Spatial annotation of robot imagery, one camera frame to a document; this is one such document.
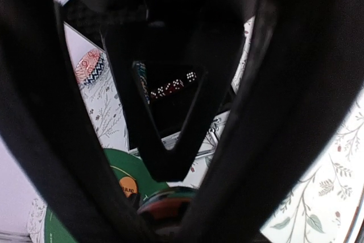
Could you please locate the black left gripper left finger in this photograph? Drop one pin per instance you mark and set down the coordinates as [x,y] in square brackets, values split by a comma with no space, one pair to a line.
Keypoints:
[47,128]

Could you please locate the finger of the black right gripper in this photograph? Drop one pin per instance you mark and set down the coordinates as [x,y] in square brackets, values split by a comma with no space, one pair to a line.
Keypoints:
[124,46]
[220,64]

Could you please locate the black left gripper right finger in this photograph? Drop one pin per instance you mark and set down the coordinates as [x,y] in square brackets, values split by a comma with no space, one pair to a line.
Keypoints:
[303,72]

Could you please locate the orange big blind button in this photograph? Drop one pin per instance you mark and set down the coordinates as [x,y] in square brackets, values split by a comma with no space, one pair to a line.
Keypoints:
[129,185]

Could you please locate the small green chip stack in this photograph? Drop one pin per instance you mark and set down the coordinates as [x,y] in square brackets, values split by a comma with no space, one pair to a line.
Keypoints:
[167,205]

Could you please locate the black die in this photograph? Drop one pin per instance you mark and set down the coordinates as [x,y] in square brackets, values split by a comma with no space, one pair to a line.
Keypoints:
[191,76]

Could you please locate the green round poker mat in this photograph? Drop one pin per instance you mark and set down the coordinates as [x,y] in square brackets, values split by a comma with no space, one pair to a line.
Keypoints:
[133,177]

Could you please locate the red dice row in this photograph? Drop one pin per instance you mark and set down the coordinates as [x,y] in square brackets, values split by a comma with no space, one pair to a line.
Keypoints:
[167,89]

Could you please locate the aluminium poker chip case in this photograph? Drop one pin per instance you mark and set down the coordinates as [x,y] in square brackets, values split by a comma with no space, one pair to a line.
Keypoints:
[82,32]

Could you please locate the patterned ceramic bowl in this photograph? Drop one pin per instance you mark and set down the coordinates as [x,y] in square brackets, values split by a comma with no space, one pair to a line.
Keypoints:
[90,67]

